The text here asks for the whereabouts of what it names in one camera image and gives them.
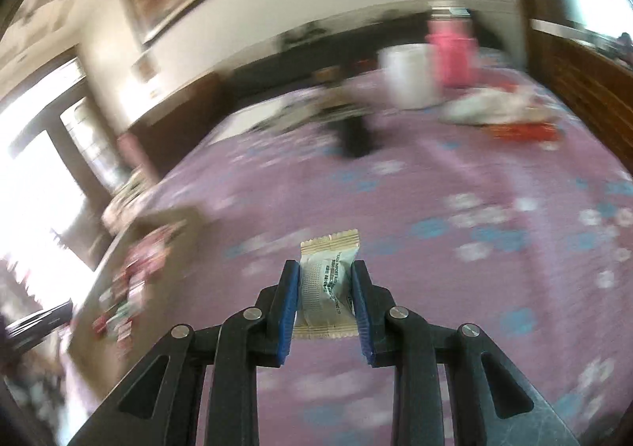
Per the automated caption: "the black sofa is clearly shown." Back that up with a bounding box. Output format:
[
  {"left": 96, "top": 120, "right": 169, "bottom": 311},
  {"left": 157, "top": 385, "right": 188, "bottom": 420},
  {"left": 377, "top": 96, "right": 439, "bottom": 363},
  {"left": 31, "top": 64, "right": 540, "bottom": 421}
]
[{"left": 222, "top": 10, "right": 501, "bottom": 96}]

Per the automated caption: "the white plastic jar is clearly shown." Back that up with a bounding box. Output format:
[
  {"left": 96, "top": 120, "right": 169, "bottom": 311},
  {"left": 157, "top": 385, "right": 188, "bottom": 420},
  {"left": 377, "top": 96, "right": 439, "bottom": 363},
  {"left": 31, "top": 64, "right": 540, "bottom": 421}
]
[{"left": 378, "top": 43, "right": 440, "bottom": 110}]

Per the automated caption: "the white snack packet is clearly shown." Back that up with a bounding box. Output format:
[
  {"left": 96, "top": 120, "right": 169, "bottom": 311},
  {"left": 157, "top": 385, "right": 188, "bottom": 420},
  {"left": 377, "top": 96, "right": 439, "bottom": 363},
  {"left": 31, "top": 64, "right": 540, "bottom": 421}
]
[{"left": 293, "top": 230, "right": 360, "bottom": 340}]

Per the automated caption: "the red snack packets pile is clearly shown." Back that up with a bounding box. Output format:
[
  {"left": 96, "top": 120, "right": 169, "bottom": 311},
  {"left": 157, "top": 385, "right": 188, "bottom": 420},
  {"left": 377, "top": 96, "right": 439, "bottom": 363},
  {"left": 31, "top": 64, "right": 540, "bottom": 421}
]
[{"left": 91, "top": 220, "right": 186, "bottom": 358}]

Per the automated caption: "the cardboard tray box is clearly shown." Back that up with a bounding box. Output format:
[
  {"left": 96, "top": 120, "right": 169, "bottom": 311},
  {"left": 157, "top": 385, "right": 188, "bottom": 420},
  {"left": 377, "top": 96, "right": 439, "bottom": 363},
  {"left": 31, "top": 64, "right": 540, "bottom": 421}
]
[{"left": 69, "top": 206, "right": 205, "bottom": 382}]

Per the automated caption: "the brown wooden headboard panel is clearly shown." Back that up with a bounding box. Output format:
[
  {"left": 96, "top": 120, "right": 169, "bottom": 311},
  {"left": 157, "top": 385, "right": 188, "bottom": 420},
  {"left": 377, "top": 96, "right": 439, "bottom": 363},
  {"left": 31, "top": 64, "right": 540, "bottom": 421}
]
[{"left": 527, "top": 19, "right": 632, "bottom": 170}]

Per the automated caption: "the red orange snack wrapper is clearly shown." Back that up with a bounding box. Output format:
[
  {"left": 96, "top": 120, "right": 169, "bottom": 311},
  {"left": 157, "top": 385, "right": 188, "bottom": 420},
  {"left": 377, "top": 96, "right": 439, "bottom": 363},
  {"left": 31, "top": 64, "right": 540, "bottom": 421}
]
[{"left": 484, "top": 123, "right": 559, "bottom": 142}]

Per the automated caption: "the pink sleeved thermos bottle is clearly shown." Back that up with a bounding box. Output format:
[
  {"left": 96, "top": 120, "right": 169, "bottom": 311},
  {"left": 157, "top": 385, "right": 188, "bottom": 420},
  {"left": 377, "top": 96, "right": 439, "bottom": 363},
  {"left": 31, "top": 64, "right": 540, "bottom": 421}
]
[{"left": 427, "top": 0, "right": 479, "bottom": 88}]

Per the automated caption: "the white cloth bundle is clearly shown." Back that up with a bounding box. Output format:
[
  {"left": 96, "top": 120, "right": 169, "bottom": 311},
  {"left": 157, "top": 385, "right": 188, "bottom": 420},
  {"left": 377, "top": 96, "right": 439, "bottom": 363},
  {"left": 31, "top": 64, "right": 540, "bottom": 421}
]
[{"left": 439, "top": 87, "right": 533, "bottom": 126}]

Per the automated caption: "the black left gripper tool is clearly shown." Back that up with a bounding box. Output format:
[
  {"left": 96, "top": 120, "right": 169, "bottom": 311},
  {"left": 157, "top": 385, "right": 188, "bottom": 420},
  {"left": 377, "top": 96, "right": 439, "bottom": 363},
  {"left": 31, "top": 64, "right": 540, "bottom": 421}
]
[{"left": 1, "top": 300, "right": 73, "bottom": 361}]

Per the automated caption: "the small wall frame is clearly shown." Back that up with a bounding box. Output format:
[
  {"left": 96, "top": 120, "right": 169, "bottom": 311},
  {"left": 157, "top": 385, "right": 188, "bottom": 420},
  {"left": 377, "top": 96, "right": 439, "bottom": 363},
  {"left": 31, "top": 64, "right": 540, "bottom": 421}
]
[{"left": 132, "top": 52, "right": 159, "bottom": 83}]

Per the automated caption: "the purple floral tablecloth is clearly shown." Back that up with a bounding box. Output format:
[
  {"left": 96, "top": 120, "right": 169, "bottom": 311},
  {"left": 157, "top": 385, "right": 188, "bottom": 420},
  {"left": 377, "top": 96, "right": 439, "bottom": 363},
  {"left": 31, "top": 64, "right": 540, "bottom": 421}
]
[{"left": 138, "top": 71, "right": 632, "bottom": 445}]

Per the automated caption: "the black container with cork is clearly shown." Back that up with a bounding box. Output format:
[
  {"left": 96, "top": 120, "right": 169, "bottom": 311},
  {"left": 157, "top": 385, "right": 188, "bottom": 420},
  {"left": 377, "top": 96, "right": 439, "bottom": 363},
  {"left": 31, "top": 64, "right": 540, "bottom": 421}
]
[{"left": 315, "top": 67, "right": 380, "bottom": 159}]

